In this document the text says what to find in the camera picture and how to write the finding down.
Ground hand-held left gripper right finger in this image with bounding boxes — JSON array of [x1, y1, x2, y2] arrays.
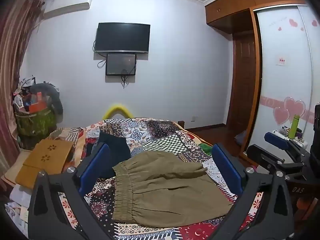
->
[[212, 143, 295, 240]]

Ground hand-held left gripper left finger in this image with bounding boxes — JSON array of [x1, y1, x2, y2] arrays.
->
[[28, 142, 111, 240]]

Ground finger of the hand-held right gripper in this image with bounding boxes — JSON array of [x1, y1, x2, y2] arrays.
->
[[246, 144, 313, 183], [264, 131, 312, 159]]

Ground khaki pants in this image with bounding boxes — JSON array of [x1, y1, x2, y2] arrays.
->
[[112, 151, 234, 227]]

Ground dark teal pants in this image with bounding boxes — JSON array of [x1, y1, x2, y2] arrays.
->
[[86, 131, 132, 178]]

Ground white nightstand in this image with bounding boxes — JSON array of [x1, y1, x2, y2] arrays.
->
[[271, 127, 309, 151]]

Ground green bottle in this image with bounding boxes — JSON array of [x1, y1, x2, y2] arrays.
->
[[288, 114, 301, 140]]

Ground grey cloth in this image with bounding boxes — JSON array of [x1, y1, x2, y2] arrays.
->
[[234, 132, 247, 146]]

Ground green cloth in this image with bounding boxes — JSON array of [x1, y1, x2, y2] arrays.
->
[[199, 142, 213, 157]]

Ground wooden lap desk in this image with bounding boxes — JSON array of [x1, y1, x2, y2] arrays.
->
[[15, 139, 74, 190]]

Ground white sliding door with hearts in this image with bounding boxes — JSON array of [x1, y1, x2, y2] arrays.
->
[[254, 4, 320, 155]]

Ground yellow curved cushion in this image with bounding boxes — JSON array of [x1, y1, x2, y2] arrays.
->
[[103, 102, 133, 119]]

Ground brown wooden door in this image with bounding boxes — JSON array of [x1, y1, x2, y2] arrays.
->
[[226, 31, 258, 132]]

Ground patchwork printed blanket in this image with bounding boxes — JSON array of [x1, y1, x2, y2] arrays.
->
[[57, 117, 265, 240]]

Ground green fabric basket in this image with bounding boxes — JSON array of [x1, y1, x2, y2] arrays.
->
[[15, 102, 57, 137]]

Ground orange box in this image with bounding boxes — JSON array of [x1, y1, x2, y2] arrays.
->
[[28, 92, 48, 113]]

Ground striped red curtain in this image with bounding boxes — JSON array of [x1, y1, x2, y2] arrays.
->
[[0, 0, 46, 153]]

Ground wooden wardrobe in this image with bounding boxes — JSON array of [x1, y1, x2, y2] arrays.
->
[[204, 0, 309, 160]]

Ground white air conditioner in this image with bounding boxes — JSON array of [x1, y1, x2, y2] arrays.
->
[[42, 0, 90, 20]]

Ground black monitor cable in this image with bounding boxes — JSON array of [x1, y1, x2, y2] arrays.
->
[[121, 69, 133, 89]]

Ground small black wall monitor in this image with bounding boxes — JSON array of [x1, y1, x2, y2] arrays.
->
[[105, 53, 137, 76]]

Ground black wall television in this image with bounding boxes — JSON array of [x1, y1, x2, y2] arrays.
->
[[96, 22, 151, 54]]

